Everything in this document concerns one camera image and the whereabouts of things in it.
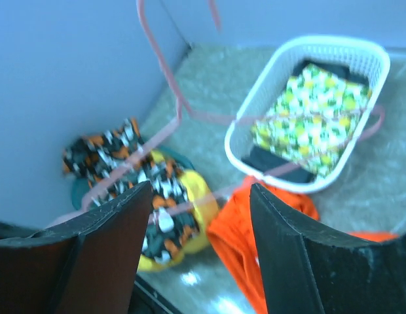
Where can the camouflage pattern shorts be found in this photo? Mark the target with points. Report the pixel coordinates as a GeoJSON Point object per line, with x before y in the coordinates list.
{"type": "Point", "coordinates": [93, 158]}

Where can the white plastic basket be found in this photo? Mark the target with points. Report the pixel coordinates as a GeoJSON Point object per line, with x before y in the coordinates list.
{"type": "Point", "coordinates": [314, 94]}

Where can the pink wire hanger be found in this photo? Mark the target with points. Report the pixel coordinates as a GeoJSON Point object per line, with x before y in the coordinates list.
{"type": "Point", "coordinates": [171, 127]}

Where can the orange shorts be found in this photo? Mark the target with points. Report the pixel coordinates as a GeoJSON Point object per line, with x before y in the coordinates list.
{"type": "Point", "coordinates": [231, 235]}

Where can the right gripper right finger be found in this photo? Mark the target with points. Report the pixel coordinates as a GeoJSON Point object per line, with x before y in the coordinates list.
{"type": "Point", "coordinates": [308, 267]}

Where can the lemon print folded cloth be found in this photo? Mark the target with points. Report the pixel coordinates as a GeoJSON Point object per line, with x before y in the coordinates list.
{"type": "Point", "coordinates": [314, 124]}

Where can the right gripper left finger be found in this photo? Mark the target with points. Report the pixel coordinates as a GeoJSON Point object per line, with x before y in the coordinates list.
{"type": "Point", "coordinates": [85, 265]}

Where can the yellow shorts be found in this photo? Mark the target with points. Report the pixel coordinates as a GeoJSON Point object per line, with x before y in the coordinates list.
{"type": "Point", "coordinates": [199, 196]}

